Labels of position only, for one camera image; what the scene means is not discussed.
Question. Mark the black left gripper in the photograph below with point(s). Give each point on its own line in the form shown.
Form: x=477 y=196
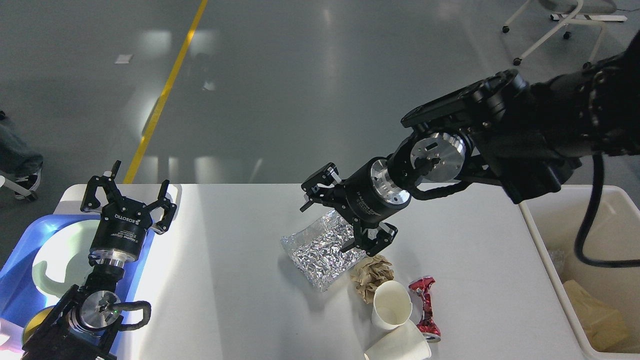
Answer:
x=121 y=232

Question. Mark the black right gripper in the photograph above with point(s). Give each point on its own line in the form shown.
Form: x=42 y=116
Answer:
x=369 y=193

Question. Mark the foil sheet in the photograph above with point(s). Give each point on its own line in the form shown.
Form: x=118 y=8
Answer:
x=317 y=250

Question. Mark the brown paper ball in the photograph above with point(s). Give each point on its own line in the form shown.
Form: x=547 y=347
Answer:
x=369 y=274

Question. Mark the dark grey mug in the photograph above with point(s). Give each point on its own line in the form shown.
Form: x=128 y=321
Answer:
x=34 y=323

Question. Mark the brown paper bag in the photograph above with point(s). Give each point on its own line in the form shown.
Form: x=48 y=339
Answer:
x=603 y=325

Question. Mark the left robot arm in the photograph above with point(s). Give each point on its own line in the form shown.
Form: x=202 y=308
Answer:
x=85 y=322

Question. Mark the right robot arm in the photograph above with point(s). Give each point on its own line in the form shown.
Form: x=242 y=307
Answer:
x=527 y=139

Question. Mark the floor outlet cover left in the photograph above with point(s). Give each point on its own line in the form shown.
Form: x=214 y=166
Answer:
x=437 y=172

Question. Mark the floor outlet cover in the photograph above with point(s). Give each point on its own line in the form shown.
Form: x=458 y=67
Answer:
x=456 y=169
x=437 y=172

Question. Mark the white paper cup upright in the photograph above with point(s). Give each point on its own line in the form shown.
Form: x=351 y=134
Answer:
x=391 y=306

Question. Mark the floor outlet cover right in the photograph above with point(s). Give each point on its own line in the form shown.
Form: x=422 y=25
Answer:
x=456 y=169

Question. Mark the person in jeans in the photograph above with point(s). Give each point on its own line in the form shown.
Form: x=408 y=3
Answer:
x=17 y=158

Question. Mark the blue plastic tray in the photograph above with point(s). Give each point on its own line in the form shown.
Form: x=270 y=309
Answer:
x=20 y=300

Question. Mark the crushed red soda can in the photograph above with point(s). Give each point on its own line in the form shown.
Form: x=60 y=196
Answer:
x=426 y=325

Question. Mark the white paper cup lying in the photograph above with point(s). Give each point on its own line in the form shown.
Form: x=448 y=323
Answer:
x=405 y=342

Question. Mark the beige waste bin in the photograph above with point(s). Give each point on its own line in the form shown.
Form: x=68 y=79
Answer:
x=553 y=221

